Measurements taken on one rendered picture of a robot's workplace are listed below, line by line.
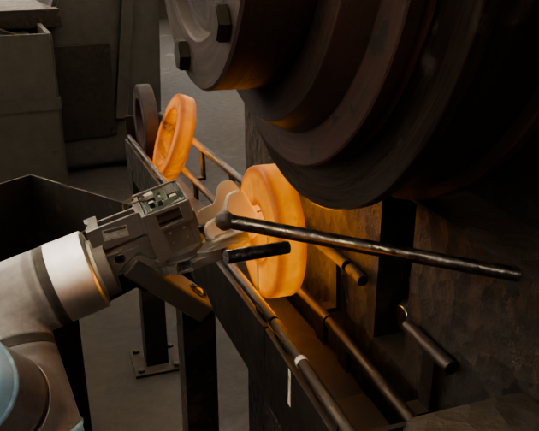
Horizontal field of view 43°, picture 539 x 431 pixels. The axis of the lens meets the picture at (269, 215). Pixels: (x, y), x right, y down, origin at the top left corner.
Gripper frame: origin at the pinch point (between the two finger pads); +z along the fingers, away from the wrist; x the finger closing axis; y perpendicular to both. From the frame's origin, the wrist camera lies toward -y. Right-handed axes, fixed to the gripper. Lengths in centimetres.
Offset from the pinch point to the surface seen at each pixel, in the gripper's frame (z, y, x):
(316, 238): -3.6, 12.7, -30.7
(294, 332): -2.4, -12.3, -6.1
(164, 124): -1, -8, 75
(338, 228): 5.6, -1.3, -6.8
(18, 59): -34, -5, 217
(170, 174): -5, -14, 62
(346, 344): 0.3, -8.0, -17.0
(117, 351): -33, -72, 99
